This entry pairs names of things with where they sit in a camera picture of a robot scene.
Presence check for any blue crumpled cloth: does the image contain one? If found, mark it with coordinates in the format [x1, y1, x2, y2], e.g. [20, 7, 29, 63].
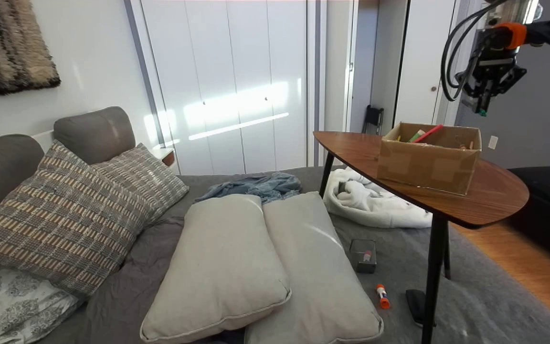
[194, 172, 302, 205]

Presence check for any cardboard box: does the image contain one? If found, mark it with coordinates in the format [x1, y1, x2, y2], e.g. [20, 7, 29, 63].
[376, 122, 482, 196]

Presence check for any black folding chair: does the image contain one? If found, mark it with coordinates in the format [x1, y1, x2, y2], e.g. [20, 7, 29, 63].
[362, 105, 384, 135]

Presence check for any plain beige pillow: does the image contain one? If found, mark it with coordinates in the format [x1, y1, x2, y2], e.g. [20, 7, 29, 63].
[244, 191, 384, 344]
[140, 193, 292, 344]

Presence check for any flat black device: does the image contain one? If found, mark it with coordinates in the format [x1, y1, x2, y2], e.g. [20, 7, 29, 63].
[405, 289, 437, 328]

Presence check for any shaggy brown wall hanging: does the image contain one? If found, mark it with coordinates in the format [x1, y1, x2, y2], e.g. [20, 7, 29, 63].
[0, 0, 62, 99]

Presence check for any red pen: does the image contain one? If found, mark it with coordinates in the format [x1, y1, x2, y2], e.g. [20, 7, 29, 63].
[413, 125, 444, 143]

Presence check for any white door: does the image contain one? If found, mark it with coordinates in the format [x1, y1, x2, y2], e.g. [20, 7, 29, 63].
[393, 0, 457, 127]

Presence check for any grey bed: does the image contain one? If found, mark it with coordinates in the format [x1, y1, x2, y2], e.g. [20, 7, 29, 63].
[0, 165, 550, 344]

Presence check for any white wardrobe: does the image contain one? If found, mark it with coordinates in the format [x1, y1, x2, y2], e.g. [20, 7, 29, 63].
[130, 0, 327, 175]

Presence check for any white floral pillow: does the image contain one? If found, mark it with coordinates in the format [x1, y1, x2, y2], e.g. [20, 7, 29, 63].
[0, 266, 81, 344]

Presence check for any white nightstand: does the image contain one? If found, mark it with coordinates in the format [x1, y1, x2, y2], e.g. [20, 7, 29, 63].
[153, 147, 180, 174]

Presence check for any small patterned woven pillow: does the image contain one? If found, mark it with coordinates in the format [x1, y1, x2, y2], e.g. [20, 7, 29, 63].
[92, 143, 190, 227]

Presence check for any orange glue stick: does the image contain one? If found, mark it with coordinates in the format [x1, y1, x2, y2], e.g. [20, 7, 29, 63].
[376, 284, 391, 310]

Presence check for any white blanket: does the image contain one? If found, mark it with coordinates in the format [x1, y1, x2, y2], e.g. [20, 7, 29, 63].
[323, 166, 433, 229]

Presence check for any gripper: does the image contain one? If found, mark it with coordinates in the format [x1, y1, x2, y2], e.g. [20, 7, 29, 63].
[455, 29, 528, 117]

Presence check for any small grey box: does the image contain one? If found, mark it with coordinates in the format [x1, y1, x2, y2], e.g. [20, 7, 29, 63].
[349, 239, 377, 274]

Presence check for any large patterned woven pillow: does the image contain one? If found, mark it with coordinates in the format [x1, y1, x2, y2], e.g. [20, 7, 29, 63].
[0, 140, 154, 301]

